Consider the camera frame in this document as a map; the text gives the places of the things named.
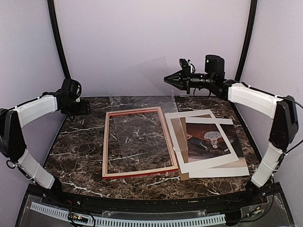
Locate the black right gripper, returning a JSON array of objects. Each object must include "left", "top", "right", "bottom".
[{"left": 164, "top": 65, "right": 214, "bottom": 94}]

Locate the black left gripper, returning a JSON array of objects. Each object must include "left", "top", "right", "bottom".
[{"left": 63, "top": 99, "right": 91, "bottom": 117}]

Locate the red wooden picture frame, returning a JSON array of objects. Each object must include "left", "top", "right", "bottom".
[{"left": 102, "top": 107, "right": 178, "bottom": 179}]

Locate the clear acrylic sheet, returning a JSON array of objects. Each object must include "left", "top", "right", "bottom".
[{"left": 107, "top": 56, "right": 177, "bottom": 168}]

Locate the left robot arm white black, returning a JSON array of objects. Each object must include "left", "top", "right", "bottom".
[{"left": 0, "top": 79, "right": 90, "bottom": 206}]

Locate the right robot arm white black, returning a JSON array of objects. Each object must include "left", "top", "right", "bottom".
[{"left": 164, "top": 55, "right": 299, "bottom": 205}]

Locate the white photo mat board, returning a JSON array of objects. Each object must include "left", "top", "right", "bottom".
[{"left": 164, "top": 109, "right": 250, "bottom": 178}]

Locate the dark flower photo print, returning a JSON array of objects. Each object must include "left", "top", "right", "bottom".
[{"left": 186, "top": 123, "right": 244, "bottom": 162}]

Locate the brown cardboard backing board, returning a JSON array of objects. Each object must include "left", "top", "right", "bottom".
[{"left": 170, "top": 113, "right": 247, "bottom": 182}]

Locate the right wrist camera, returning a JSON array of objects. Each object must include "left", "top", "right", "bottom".
[{"left": 179, "top": 59, "right": 196, "bottom": 73}]

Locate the right black corner post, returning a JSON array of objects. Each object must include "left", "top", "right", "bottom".
[{"left": 235, "top": 0, "right": 258, "bottom": 81}]

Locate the black corner post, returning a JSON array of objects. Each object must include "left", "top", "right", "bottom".
[
  {"left": 47, "top": 0, "right": 71, "bottom": 79},
  {"left": 235, "top": 0, "right": 258, "bottom": 81}
]

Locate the left black corner post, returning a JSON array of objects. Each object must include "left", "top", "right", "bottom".
[{"left": 47, "top": 0, "right": 71, "bottom": 79}]

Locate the black front table rail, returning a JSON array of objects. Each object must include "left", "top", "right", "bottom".
[{"left": 24, "top": 183, "right": 281, "bottom": 214}]

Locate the white slotted cable duct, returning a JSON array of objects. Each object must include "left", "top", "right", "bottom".
[{"left": 30, "top": 202, "right": 226, "bottom": 227}]

